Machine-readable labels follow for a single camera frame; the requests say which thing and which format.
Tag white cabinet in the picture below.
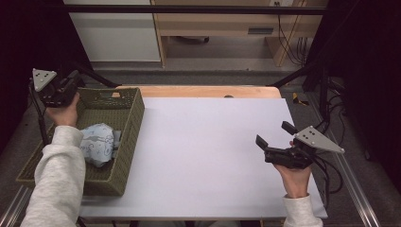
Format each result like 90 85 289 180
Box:
62 0 162 62

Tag aluminium rail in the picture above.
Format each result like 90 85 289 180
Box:
0 184 33 227
325 131 382 227

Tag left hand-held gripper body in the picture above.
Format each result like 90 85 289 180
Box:
31 68 78 109

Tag yellow and black clamp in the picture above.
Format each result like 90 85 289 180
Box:
291 92 310 107

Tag black stand leg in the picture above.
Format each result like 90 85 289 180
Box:
74 61 121 89
267 62 318 89

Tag white table sheet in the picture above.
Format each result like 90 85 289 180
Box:
79 96 329 219

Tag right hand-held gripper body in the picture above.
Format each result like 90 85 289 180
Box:
264 125 345 170

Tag light blue patterned cloth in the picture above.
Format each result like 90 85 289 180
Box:
78 123 123 168

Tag person's right hand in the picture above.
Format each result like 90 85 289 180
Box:
273 164 313 200

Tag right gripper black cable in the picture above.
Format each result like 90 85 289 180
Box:
311 153 344 207

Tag green woven basket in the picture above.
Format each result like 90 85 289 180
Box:
15 86 147 198

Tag wooden desk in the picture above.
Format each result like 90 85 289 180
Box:
150 0 329 68

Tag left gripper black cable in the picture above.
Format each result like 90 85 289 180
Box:
27 79 50 147

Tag black horizontal frame bar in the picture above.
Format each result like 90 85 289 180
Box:
61 4 327 16

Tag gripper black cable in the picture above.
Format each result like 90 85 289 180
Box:
27 79 50 147
311 153 344 207

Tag person's left hand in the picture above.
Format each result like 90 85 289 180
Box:
45 93 80 128

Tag bundle of black wall cables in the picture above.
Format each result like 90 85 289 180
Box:
273 1 309 66

